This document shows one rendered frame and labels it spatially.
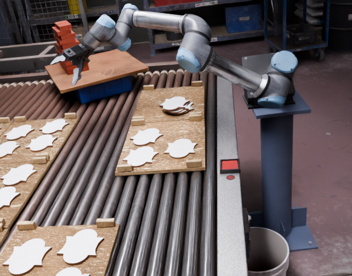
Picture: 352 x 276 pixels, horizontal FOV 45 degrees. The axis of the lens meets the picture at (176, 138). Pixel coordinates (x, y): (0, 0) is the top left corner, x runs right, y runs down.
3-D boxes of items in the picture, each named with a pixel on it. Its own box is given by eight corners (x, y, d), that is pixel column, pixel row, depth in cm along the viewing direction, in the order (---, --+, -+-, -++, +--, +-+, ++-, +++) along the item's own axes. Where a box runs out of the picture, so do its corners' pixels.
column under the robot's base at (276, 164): (297, 207, 275) (301, 83, 233) (318, 248, 241) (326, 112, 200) (240, 214, 275) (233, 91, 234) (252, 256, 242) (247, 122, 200)
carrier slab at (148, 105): (204, 87, 231) (204, 84, 230) (204, 121, 195) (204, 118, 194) (142, 92, 235) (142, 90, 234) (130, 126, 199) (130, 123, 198)
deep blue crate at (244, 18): (258, 23, 633) (257, -3, 615) (262, 30, 597) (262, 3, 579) (225, 26, 637) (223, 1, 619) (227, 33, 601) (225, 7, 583)
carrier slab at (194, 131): (204, 121, 195) (204, 118, 194) (205, 170, 159) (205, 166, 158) (130, 127, 198) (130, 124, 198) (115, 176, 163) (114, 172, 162)
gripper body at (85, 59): (83, 69, 202) (98, 50, 199) (75, 68, 193) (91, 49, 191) (72, 58, 202) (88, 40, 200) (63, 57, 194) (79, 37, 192)
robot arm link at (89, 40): (97, 41, 190) (84, 29, 190) (91, 49, 191) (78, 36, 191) (103, 43, 197) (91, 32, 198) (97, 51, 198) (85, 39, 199)
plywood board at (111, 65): (121, 50, 276) (120, 47, 275) (149, 70, 235) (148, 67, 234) (45, 69, 260) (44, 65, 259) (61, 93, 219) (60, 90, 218)
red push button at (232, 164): (237, 162, 162) (237, 160, 161) (238, 171, 157) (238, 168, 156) (222, 164, 163) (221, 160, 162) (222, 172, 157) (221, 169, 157)
